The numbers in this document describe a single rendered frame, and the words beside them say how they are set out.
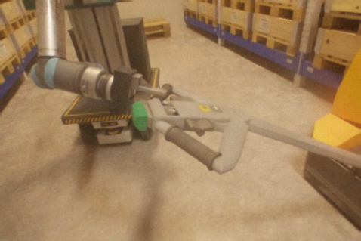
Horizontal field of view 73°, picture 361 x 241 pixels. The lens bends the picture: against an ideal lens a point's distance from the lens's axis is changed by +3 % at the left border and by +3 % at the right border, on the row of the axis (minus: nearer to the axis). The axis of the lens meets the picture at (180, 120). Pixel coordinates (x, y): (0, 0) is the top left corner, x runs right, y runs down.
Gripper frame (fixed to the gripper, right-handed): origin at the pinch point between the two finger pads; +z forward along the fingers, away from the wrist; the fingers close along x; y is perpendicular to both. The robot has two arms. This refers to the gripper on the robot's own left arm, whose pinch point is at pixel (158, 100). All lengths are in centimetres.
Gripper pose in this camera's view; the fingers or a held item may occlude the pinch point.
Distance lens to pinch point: 69.5
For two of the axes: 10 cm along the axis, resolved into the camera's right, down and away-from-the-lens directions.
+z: 9.6, 2.5, -1.0
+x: 1.8, -8.7, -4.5
